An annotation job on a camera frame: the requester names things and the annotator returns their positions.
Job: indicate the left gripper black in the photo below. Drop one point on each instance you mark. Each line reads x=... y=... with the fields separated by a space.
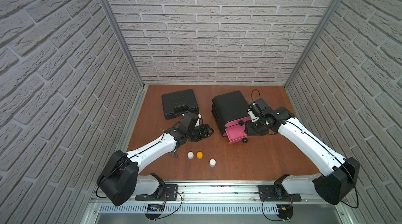
x=199 y=132

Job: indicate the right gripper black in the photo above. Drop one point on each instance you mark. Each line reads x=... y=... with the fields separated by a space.
x=248 y=131

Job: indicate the black pink drawer cabinet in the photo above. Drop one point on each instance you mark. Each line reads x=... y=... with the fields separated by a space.
x=230 y=111

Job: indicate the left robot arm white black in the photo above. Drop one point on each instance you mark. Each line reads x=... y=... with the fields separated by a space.
x=120 y=179

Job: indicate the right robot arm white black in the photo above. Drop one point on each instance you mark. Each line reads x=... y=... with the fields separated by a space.
x=337 y=175

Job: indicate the yellow paint can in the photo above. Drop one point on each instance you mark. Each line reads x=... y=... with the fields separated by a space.
x=199 y=155

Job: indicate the white paint can left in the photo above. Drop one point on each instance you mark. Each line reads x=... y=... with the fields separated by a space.
x=190 y=155

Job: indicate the white paint can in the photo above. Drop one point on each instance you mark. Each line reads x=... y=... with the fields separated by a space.
x=190 y=155
x=212 y=162

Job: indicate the white paint can right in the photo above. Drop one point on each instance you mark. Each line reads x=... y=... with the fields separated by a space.
x=212 y=162

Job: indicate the white plastic water tap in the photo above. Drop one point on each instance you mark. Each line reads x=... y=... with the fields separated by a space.
x=199 y=121

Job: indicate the black plastic tool case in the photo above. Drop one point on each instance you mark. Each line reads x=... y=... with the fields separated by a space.
x=178 y=103

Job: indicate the left small circuit board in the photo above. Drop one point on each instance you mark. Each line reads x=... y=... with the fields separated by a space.
x=154 y=211

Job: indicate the right small connector board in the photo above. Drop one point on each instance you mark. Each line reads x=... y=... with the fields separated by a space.
x=285 y=212

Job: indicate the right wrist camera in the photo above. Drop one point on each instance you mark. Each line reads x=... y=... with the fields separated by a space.
x=258 y=109

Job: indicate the hammer with black handle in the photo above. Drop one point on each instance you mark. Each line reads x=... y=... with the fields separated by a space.
x=173 y=154

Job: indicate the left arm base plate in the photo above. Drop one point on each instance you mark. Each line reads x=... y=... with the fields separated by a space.
x=168 y=192

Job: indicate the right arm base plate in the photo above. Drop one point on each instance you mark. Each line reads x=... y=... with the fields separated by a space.
x=276 y=193

